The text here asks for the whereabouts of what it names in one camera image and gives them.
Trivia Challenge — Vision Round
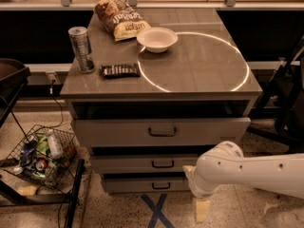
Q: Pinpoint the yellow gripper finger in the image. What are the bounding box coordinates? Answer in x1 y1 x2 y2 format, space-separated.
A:
194 199 210 223

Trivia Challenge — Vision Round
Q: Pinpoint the grey drawer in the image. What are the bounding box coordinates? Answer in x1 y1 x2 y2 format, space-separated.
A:
102 177 189 194
90 154 200 174
72 118 251 147

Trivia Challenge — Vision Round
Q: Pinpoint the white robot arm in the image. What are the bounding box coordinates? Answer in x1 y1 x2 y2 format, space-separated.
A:
182 141 304 223

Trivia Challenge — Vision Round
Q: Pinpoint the grey bottom drawer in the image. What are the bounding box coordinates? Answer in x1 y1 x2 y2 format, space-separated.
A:
102 177 189 194

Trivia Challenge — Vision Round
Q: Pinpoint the grey drawer cabinet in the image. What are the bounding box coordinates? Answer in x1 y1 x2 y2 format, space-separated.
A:
61 9 261 180

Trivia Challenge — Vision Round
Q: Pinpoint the grey top drawer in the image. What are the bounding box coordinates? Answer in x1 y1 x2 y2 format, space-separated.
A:
72 118 251 147

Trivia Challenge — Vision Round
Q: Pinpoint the black office chair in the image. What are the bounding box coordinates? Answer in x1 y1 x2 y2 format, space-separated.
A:
247 36 304 153

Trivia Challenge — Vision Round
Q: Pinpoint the dark snack bar wrapper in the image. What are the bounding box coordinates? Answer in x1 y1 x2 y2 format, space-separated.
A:
101 64 141 79

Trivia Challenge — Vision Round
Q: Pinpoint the clear plastic bottle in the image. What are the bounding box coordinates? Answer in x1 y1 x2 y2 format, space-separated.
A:
47 129 64 160

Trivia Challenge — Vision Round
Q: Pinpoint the red soda can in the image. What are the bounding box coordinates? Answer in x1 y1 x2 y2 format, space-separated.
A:
35 159 48 171

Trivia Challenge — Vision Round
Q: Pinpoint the white bowl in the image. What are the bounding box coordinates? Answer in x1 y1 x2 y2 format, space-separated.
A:
137 28 178 53

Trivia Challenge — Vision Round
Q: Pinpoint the brown chip bag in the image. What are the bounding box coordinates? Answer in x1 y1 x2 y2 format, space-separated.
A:
94 0 150 41

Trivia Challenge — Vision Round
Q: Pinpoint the silver drink can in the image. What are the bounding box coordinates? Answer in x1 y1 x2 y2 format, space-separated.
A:
68 27 95 73

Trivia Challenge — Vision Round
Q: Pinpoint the black cart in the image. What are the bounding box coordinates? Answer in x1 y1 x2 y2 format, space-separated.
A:
0 58 85 228

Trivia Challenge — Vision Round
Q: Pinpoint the wire basket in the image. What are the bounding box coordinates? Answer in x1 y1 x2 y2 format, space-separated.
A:
1 124 77 186

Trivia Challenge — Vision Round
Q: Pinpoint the black power cable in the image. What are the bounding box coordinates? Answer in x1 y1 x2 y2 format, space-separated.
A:
48 79 66 130

